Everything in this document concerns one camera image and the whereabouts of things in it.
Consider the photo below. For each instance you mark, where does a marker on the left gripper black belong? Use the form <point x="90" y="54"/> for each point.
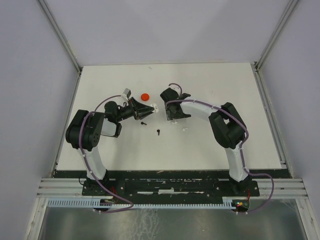
<point x="140" y="110"/>

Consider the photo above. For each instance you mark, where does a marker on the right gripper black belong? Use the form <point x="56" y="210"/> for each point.
<point x="170" y="115"/>

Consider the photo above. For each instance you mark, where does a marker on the round orange earbud case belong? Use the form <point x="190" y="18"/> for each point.
<point x="145" y="97"/>

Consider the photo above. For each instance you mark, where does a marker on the round white earbud case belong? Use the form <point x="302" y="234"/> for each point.
<point x="156" y="109"/>

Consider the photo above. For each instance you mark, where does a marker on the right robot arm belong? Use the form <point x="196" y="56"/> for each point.
<point x="228" y="128"/>

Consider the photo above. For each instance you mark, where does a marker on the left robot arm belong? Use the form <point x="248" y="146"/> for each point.
<point x="85" y="130"/>

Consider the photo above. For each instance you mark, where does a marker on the right controller board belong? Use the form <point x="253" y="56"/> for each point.
<point x="242" y="205"/>

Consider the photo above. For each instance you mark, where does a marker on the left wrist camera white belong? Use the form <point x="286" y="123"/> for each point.
<point x="126" y="93"/>

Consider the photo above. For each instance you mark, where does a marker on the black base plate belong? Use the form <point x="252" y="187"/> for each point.
<point x="212" y="186"/>

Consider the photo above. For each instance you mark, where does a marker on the right aluminium corner post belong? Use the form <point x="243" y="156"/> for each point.
<point x="279" y="28"/>

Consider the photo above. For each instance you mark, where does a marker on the aluminium corner post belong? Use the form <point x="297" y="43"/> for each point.
<point x="279" y="28"/>
<point x="44" y="6"/>

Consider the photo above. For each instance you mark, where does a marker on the left aluminium corner post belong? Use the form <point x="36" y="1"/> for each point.
<point x="44" y="6"/>

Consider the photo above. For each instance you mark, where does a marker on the aluminium frame rail front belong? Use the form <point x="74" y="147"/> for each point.
<point x="71" y="188"/>

